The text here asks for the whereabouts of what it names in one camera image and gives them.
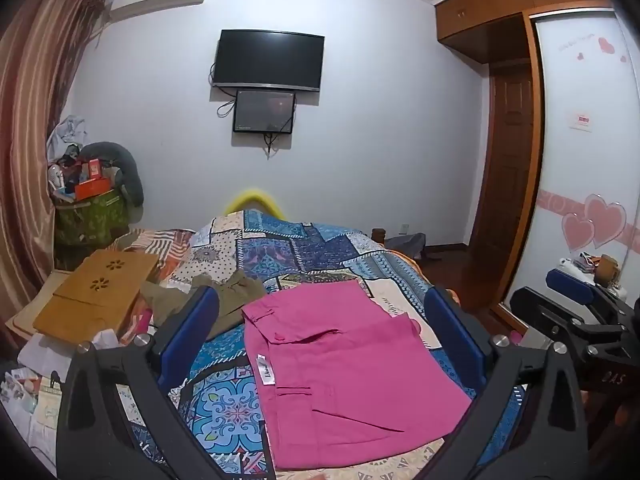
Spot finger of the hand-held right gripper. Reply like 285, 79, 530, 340
546, 267, 623, 311
510, 286, 591, 348

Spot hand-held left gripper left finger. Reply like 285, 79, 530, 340
56, 286, 226, 480

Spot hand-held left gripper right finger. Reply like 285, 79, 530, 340
424, 287, 591, 480

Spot pink pants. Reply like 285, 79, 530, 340
241, 280, 474, 471

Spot olive green pants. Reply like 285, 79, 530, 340
141, 269, 268, 342

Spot brown cup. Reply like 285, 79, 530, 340
596, 254, 620, 287

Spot orange striped blanket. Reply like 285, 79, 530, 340
107, 229, 197, 282

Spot grey cloth on floor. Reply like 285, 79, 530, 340
385, 232, 427, 261

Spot wooden lap desk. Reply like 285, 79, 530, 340
32, 249, 160, 337

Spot blue patchwork blanket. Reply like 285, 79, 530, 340
120, 210, 526, 480

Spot white wardrobe door with hearts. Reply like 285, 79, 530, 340
500, 7, 640, 322

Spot yellow curved object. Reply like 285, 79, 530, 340
223, 189, 285, 220

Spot brown wooden door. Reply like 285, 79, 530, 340
470, 57, 540, 261

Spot green storage box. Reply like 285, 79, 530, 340
52, 187, 132, 248

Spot grey neck pillow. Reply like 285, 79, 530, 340
80, 141, 146, 207

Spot beige board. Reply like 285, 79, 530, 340
4, 271, 71, 347

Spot orange cardboard box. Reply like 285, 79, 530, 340
75, 176, 114, 200

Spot pile of papers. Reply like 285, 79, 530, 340
0, 331, 122, 453

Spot small black monitor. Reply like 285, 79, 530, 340
232, 89, 296, 135

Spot white crumpled cloth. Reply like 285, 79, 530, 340
47, 115, 89, 161

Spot brown striped curtain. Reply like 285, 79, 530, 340
0, 0, 115, 341

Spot wooden overhead cabinet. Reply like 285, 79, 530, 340
432, 0, 632, 63

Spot black wall television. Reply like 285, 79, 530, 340
211, 29, 325, 93

